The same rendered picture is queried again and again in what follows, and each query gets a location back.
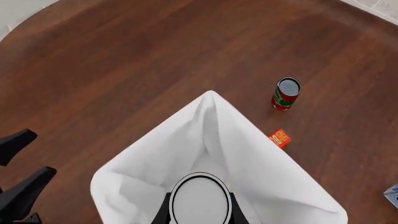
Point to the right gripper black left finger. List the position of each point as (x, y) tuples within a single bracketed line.
[(163, 214)]

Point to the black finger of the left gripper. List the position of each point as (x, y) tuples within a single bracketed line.
[(26, 191), (17, 145)]

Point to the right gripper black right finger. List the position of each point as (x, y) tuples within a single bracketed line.
[(237, 215)]

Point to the white basket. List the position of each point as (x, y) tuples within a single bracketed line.
[(236, 149)]

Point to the small red printed box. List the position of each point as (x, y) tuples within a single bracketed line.
[(280, 139)]

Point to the red tomato sauce can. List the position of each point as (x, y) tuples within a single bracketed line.
[(284, 98)]

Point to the blue and white carton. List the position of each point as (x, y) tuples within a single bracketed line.
[(391, 194)]

